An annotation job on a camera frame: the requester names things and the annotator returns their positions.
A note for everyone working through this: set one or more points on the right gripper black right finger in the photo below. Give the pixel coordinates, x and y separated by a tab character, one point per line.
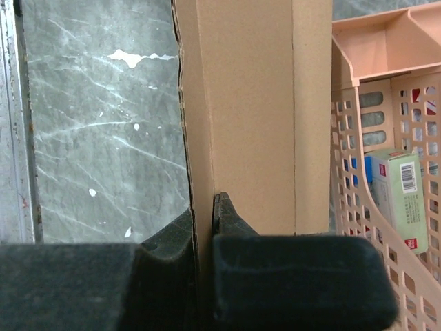
300	282

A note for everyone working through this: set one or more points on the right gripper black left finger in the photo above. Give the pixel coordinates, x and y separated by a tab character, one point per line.
106	286

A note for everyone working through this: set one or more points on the cardboard box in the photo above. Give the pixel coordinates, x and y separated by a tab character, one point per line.
255	91

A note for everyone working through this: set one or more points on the green boxed item in organizer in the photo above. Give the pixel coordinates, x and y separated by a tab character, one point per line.
397	190

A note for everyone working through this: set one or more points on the peach plastic file organizer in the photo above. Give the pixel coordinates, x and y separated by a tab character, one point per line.
385	83

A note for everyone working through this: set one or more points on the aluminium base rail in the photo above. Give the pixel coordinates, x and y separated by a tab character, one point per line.
20	207

